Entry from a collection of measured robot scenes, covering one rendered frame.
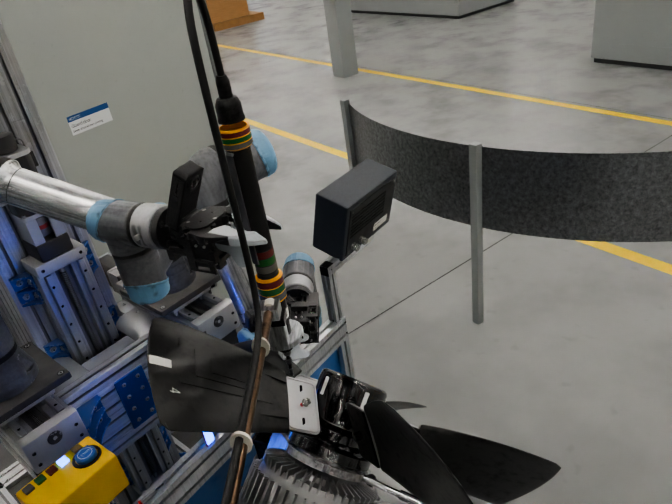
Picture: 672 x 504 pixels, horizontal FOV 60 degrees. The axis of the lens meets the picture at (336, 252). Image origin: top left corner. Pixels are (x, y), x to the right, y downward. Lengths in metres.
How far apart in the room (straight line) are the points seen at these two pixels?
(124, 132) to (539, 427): 2.21
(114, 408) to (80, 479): 0.52
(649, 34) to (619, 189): 4.59
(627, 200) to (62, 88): 2.34
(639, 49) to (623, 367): 4.76
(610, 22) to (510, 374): 5.12
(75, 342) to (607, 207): 2.03
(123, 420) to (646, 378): 2.12
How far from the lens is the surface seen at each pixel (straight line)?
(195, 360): 0.88
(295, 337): 0.95
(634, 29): 7.14
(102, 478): 1.27
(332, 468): 0.96
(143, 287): 1.07
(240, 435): 0.69
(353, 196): 1.60
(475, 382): 2.75
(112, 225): 1.02
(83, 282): 1.71
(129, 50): 2.87
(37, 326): 1.79
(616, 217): 2.65
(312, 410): 0.96
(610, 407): 2.72
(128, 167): 2.89
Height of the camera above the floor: 1.92
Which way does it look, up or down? 31 degrees down
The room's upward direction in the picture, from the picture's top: 9 degrees counter-clockwise
